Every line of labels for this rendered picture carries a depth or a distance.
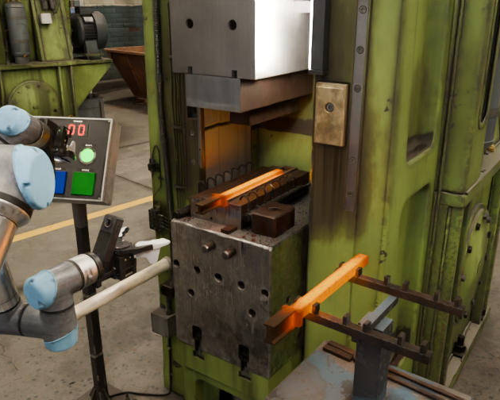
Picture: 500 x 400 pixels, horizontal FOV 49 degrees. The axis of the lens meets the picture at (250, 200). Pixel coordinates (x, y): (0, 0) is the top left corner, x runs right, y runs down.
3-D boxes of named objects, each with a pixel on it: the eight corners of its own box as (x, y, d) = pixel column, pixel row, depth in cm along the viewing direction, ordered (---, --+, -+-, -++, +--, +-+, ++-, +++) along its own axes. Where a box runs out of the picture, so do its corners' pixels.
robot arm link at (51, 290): (23, 308, 120) (17, 273, 117) (65, 288, 128) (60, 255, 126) (45, 319, 116) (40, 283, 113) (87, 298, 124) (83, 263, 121)
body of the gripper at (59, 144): (74, 131, 161) (54, 118, 150) (70, 159, 160) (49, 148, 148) (50, 130, 163) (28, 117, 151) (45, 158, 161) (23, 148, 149)
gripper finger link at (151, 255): (171, 258, 141) (134, 263, 138) (169, 236, 139) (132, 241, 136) (173, 263, 138) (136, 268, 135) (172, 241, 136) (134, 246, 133)
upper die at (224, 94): (240, 113, 153) (240, 78, 150) (186, 105, 164) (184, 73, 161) (312, 93, 186) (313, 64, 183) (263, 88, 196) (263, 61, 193)
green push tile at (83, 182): (92, 195, 176) (95, 172, 177) (70, 194, 177) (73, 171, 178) (94, 196, 178) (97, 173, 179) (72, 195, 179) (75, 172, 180)
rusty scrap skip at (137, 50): (179, 119, 767) (176, 56, 738) (106, 102, 892) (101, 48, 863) (240, 107, 848) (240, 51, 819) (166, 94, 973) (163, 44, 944)
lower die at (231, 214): (240, 229, 165) (240, 203, 163) (190, 216, 176) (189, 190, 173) (308, 192, 198) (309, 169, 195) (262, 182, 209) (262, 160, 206)
